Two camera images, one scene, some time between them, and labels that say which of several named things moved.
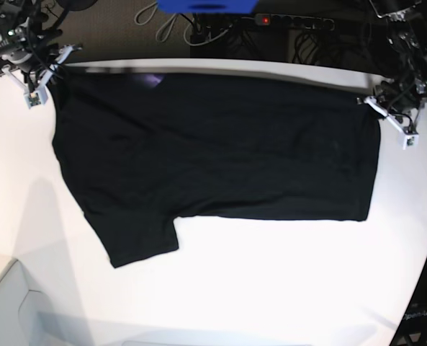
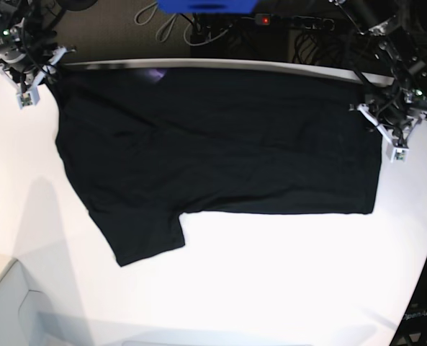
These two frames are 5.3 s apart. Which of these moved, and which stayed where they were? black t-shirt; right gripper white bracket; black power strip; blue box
Moved: right gripper white bracket
Stayed: blue box; black t-shirt; black power strip
